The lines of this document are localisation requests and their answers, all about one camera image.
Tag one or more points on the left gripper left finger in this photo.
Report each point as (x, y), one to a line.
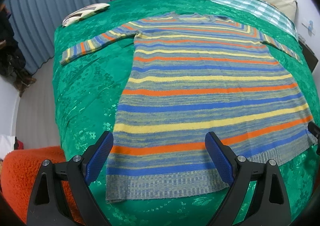
(48, 204)

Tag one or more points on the striped knit sweater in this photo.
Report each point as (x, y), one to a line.
(193, 74)

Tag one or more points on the stack of folded clothes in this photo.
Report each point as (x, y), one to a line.
(9, 144)

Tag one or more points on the orange fuzzy blanket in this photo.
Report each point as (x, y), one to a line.
(19, 171)

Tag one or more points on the dark wooden nightstand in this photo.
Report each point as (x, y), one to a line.
(309, 55)

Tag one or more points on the green bedspread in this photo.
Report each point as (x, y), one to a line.
(87, 92)

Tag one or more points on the patterned small pillow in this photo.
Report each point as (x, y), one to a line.
(84, 13)

